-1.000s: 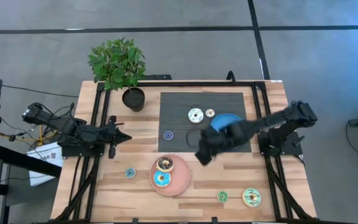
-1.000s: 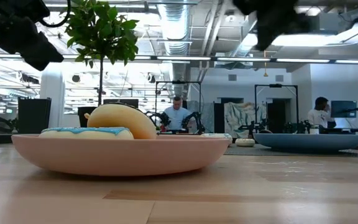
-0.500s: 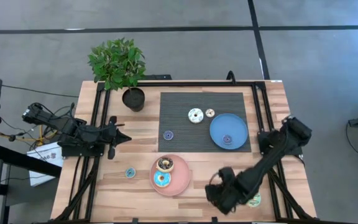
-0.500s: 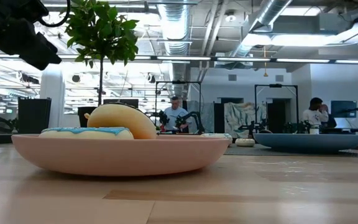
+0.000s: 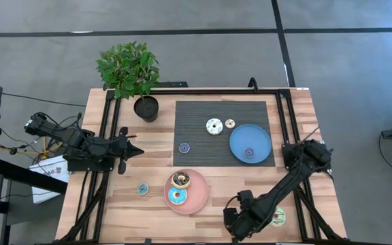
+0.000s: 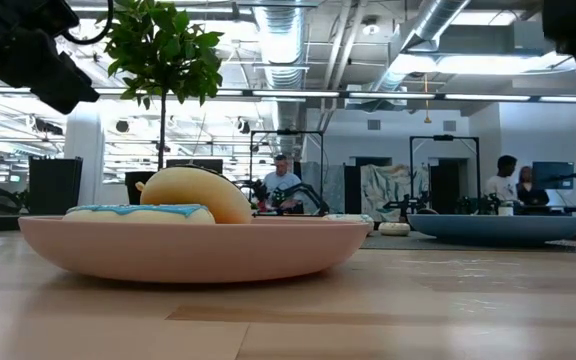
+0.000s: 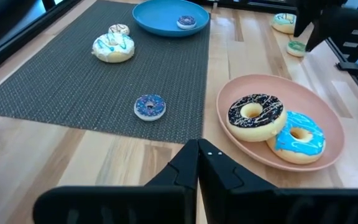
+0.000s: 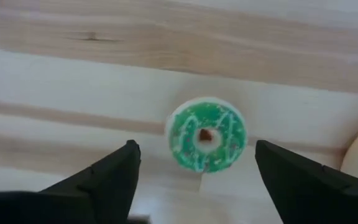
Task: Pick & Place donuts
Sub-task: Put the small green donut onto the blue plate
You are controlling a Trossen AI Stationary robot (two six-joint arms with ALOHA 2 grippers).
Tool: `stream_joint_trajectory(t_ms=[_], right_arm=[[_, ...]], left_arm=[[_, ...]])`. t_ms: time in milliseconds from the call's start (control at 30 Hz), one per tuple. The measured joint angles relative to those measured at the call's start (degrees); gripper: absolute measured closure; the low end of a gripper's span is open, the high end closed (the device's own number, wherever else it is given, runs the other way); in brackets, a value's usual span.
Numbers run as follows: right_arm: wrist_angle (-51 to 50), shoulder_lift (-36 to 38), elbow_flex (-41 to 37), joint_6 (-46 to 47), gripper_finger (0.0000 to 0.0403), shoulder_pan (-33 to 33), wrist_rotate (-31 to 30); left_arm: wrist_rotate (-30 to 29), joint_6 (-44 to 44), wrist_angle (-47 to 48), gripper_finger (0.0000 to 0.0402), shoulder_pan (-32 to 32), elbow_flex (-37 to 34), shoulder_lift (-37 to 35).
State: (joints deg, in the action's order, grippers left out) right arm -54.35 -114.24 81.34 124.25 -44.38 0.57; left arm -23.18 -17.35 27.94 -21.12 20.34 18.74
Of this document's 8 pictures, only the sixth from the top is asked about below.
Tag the black computer monitor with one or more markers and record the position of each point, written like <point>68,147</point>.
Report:
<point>203,164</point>

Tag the blue plate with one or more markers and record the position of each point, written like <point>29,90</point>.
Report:
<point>493,230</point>

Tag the grey woven mat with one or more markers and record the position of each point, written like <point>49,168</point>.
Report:
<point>468,247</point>

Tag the blue wall screen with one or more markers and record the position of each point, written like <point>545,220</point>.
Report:
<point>555,175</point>

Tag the patterned cloth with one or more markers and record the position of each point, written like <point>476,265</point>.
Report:
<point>393,185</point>
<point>330,180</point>

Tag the small white cup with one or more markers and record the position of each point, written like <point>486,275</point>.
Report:
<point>505,210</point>

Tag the white donut with blue splotches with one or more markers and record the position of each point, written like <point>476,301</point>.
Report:
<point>350,218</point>

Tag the yellow hanging pendant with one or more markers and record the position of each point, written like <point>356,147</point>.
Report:
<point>427,119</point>

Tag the black cabinet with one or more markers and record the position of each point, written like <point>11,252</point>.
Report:
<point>55,185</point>

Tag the pink plate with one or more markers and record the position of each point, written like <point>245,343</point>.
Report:
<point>193,255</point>

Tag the black gantry frame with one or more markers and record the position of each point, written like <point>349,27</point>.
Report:
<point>288,132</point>
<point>443,137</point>

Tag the blue iced donut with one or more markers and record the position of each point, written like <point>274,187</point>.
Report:
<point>138,216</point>

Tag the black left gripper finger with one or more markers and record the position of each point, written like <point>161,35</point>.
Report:
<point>43,70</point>

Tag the silver ceiling duct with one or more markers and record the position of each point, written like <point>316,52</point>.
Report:
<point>280,45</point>
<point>433,20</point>

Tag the chocolate iced donut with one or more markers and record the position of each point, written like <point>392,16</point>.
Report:
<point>193,190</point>

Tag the person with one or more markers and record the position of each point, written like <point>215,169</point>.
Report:
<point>530,190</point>
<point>280,182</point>
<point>502,182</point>

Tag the green leafy plant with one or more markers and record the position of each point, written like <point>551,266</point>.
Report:
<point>168,55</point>

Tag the black background robot arm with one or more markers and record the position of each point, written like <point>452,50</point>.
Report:
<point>313,192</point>
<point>408,205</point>

